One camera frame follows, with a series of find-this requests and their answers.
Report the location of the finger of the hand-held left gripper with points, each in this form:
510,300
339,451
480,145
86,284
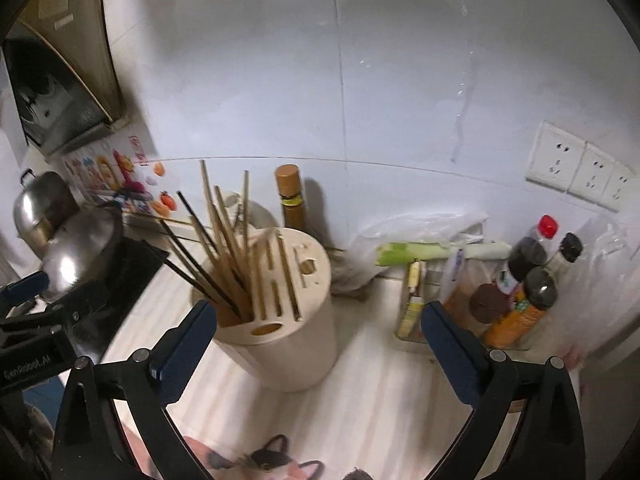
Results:
40,317
25,287

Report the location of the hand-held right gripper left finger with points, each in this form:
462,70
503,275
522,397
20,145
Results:
185,345

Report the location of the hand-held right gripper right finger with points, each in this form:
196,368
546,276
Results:
450,350

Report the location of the cream utensil holder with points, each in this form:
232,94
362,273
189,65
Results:
290,340

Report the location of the clear plastic container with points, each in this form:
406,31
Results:
415,330

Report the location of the yellow packet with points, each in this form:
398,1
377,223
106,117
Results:
412,305

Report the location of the jar with brown lid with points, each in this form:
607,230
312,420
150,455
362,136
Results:
489,302

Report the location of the steel wok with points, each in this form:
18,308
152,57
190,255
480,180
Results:
80,250

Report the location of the striped cat print table mat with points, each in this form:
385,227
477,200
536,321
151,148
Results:
380,385

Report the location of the orange bottle with black cap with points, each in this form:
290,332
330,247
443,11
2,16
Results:
520,315

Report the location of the stainless steel pot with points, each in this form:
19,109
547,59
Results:
42,210

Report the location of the black stove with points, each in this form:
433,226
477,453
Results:
125,280

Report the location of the green leek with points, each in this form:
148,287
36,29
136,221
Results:
430,252

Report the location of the white plastic bag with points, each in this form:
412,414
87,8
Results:
380,245

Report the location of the dark bottle with red cap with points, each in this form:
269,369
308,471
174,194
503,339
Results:
532,247

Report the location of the slim bottle with black cap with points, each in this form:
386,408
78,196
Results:
567,252

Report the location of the clear plastic bag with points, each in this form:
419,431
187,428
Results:
607,280

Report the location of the brown bottle with gold cap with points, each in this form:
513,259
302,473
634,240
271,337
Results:
291,200

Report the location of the range hood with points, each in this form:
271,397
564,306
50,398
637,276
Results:
55,50

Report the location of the cartoon wall sticker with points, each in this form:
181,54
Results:
125,175

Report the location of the white wall socket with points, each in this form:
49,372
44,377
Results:
592,175
555,155
620,187

